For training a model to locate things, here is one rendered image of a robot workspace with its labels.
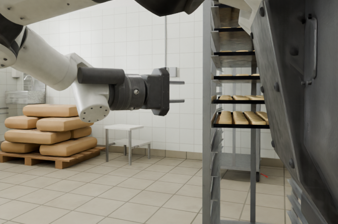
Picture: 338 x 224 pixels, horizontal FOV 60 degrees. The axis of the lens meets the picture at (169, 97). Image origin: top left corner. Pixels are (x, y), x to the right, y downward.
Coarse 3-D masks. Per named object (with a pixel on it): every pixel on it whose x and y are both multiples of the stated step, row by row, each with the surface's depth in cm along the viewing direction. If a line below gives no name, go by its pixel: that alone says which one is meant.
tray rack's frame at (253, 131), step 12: (252, 72) 166; (252, 84) 167; (252, 108) 167; (252, 132) 167; (252, 144) 167; (252, 156) 168; (252, 168) 168; (252, 180) 168; (252, 192) 168; (252, 204) 168; (252, 216) 168
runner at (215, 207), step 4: (220, 176) 170; (212, 204) 123; (216, 204) 128; (212, 208) 123; (216, 208) 124; (212, 212) 120; (216, 212) 120; (212, 216) 116; (216, 216) 116; (212, 220) 112; (216, 220) 112
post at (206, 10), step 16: (208, 0) 108; (208, 16) 108; (208, 32) 108; (208, 48) 109; (208, 64) 109; (208, 80) 109; (208, 96) 109; (208, 112) 109; (208, 128) 109; (208, 144) 109; (208, 160) 110; (208, 176) 110; (208, 192) 110; (208, 208) 110
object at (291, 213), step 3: (291, 207) 164; (291, 210) 164; (288, 213) 162; (291, 213) 162; (294, 213) 156; (291, 216) 158; (294, 216) 156; (291, 219) 154; (294, 219) 154; (297, 219) 150; (294, 222) 151; (297, 222) 150; (300, 222) 145
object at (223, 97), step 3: (222, 96) 137; (225, 96) 137; (228, 96) 137; (234, 96) 140; (237, 96) 137; (240, 96) 137; (243, 96) 139; (246, 96) 145; (249, 96) 138; (252, 96) 137; (255, 96) 137; (258, 96) 149; (261, 96) 138; (219, 99) 114; (222, 99) 112; (225, 99) 111; (228, 99) 111; (231, 99) 112; (234, 99) 129; (237, 99) 111; (240, 99) 110; (243, 99) 110; (246, 99) 110; (249, 99) 123; (252, 99) 111; (255, 99) 110; (258, 99) 109; (261, 99) 109
